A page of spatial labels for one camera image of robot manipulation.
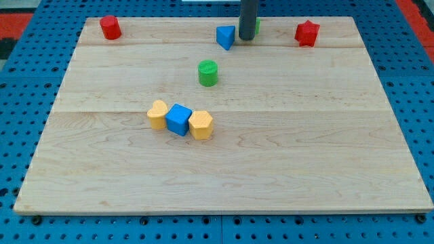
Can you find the light wooden board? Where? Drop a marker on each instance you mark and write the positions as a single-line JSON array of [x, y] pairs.
[[296, 130]]

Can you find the yellow hexagon block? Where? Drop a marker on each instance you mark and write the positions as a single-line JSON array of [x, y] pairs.
[[201, 124]]

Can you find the green cylinder block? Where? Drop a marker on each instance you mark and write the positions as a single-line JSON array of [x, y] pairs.
[[208, 73]]

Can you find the yellow heart block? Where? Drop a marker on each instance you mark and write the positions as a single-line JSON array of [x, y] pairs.
[[156, 115]]

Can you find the red cylinder block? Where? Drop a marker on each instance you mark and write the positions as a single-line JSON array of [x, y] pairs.
[[110, 27]]

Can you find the red star block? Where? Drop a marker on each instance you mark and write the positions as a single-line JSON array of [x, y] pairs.
[[306, 33]]

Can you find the blue triangle block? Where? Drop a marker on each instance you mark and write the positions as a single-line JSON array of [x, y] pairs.
[[225, 36]]

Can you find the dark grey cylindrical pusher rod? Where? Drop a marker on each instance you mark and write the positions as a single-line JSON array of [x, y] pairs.
[[247, 19]]

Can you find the blue cube block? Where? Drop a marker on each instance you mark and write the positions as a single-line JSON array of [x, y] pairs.
[[177, 119]]

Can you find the green star block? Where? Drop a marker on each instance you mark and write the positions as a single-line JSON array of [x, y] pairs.
[[257, 27]]

